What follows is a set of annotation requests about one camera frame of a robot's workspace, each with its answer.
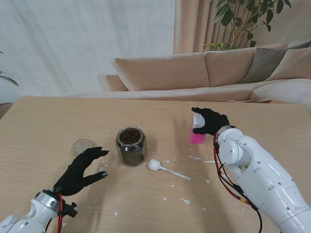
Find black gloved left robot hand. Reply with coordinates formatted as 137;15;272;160
52;147;110;197

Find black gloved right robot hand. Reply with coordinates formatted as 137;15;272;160
191;107;230;136

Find white square jar cap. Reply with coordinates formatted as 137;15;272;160
192;113;206;129

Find pink coffee jar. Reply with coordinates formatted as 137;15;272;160
190;131;207;145

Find clear glass jar lid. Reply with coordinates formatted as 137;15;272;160
71;138;97;157

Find white plastic spoon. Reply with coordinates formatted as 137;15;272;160
148;159;191;181

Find glass jar of coffee beans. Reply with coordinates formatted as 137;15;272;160
115;125;148;167

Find beige sofa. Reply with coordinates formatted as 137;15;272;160
97;40;311;112

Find grey sofa cushion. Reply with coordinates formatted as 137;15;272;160
240;47;290;84

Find beige pleated curtain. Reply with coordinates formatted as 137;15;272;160
173;0;258;54

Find beige sofa cushion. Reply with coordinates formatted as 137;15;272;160
266;47;311;82

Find tall green leafy plant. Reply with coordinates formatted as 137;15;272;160
203;0;292;51

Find small green plant leaves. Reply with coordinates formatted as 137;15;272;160
0;50;19;87

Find white sheer curtain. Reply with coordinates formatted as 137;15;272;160
0;0;176;98

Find left arm red cable bundle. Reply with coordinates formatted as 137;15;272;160
45;193;78;233

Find arm red cable bundle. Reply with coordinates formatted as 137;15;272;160
45;193;78;233
213;135;264;233

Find right arm red cable bundle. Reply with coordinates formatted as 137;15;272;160
213;135;264;233

